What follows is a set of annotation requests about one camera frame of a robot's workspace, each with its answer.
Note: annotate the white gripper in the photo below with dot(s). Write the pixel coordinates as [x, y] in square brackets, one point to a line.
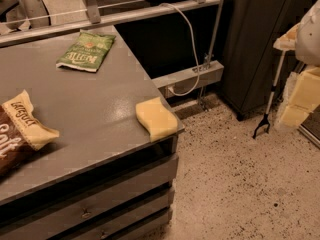
[309, 37]

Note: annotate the green jalapeno chip bag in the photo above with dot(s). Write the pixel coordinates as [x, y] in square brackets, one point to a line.
[88, 52]

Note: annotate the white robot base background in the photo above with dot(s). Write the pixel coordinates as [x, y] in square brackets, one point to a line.
[15, 12]

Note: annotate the brown salt chip bag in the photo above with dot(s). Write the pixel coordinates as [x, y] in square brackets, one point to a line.
[21, 134]

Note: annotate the reacher grabber tool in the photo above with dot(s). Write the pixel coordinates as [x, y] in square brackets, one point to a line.
[265, 121]

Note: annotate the yellow sponge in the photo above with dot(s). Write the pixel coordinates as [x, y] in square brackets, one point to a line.
[156, 119]

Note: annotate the grey wooden drawer unit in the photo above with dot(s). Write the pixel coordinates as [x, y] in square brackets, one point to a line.
[113, 192]

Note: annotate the grey metal table frame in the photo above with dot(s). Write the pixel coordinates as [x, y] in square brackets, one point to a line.
[209, 72]

